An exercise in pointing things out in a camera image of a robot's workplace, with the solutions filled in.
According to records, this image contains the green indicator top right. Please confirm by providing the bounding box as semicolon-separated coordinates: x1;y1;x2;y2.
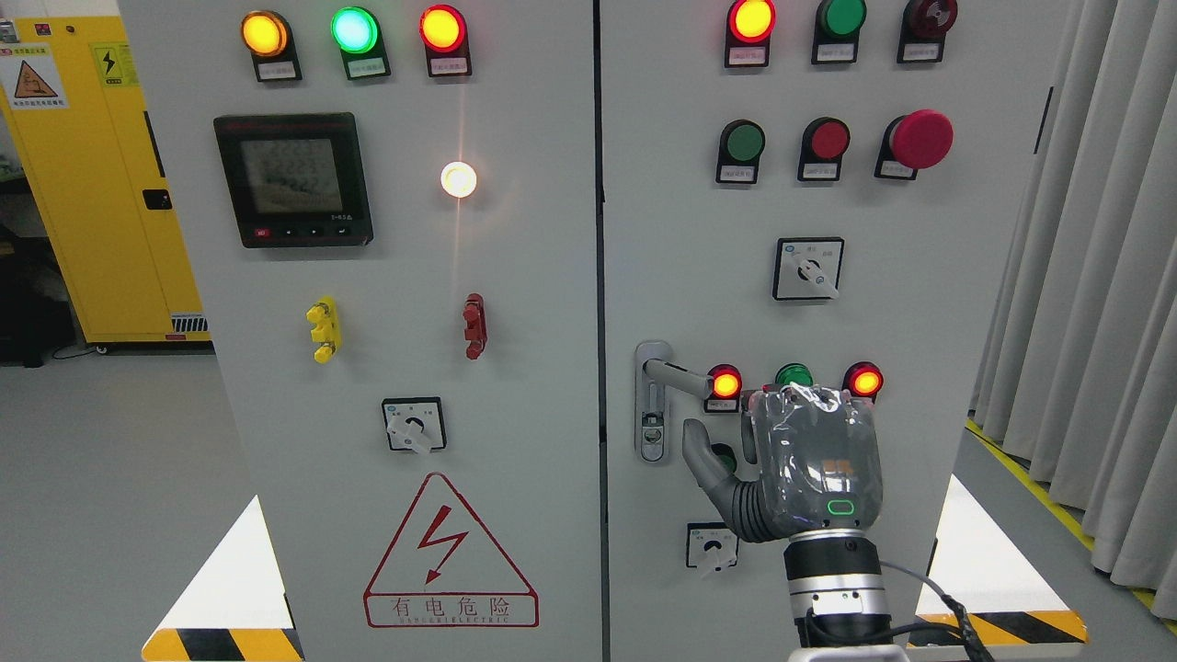
811;0;867;64

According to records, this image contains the upper right rotary switch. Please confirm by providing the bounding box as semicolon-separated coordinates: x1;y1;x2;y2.
771;237;845;302

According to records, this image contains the green push button upper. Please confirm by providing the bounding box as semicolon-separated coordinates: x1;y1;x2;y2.
714;119;766;185

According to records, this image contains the red electric hazard sticker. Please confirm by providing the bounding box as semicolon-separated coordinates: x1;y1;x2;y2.
364;471;541;628

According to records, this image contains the green push button lower left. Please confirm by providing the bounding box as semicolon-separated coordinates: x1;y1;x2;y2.
710;443;738;474

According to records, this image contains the green lit indicator light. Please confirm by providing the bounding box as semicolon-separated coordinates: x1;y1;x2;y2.
330;6;391;81

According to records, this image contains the green light middle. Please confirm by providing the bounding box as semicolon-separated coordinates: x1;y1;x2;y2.
774;363;814;388

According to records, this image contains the red terminal connector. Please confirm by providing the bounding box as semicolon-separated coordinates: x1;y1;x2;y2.
463;293;488;360

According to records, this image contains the red lit light middle left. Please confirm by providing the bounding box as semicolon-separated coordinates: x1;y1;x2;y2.
703;364;742;413

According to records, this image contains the orange indicator light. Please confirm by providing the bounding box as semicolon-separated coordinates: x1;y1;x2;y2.
240;11;302;82

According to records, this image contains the left white rotary switch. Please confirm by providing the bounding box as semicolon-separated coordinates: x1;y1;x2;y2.
383;395;447;455

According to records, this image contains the dark red buzzer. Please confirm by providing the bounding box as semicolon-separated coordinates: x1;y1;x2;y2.
897;0;959;64

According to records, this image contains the silver cabinet door handle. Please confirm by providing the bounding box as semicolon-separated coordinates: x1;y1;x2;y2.
634;340;714;462

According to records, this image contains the yellow terminal connector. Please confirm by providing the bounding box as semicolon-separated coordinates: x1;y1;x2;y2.
305;296;343;364

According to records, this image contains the red lit light middle right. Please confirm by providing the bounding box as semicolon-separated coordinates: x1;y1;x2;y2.
842;360;886;402

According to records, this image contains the red emergency stop button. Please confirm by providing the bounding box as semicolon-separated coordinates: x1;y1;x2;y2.
875;108;955;181

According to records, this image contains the green push button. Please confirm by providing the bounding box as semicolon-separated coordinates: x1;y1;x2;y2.
714;119;766;185
710;443;738;474

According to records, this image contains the black digital power meter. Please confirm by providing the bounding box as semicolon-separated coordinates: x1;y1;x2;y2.
213;112;373;249

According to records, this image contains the red lit indicator top right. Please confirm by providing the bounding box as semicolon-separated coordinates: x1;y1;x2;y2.
724;0;777;69

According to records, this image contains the grey curtain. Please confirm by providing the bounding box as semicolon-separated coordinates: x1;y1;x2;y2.
972;1;1176;621

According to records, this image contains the red lit indicator light left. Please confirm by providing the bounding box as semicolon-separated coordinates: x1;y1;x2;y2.
417;4;474;78

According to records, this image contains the red push button upper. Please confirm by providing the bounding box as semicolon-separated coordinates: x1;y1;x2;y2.
797;117;851;183

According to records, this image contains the white rotary switch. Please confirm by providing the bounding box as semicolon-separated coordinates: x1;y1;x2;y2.
686;522;740;580
383;395;447;455

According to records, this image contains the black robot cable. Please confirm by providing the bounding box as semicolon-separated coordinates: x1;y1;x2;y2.
800;561;996;662

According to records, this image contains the white lit indicator light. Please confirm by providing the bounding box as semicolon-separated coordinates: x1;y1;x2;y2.
439;163;478;200

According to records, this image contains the lower white rotary switch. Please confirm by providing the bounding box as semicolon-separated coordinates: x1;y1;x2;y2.
686;522;740;580

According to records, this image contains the yellow safety cabinet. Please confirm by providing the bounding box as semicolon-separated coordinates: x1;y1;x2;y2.
4;16;211;347

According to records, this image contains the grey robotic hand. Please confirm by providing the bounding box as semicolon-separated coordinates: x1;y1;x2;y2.
681;382;884;543

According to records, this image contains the grey electrical control cabinet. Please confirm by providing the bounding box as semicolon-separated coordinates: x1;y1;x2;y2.
118;0;1091;662

